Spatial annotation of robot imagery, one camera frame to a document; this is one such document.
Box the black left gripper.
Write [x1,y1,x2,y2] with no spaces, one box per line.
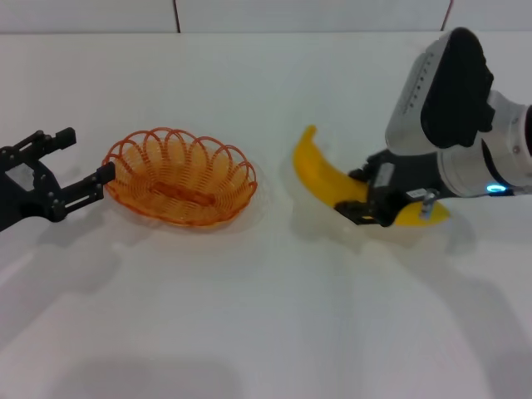
[0,126,117,233]

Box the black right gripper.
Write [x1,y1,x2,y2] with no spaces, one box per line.
[335,148,453,229]

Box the yellow banana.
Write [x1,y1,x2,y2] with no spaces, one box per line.
[291,124,452,229]

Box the orange wire basket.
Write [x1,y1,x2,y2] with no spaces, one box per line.
[102,126,259,228]

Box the right gripper cable plug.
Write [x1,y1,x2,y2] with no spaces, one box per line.
[419,188,438,219]

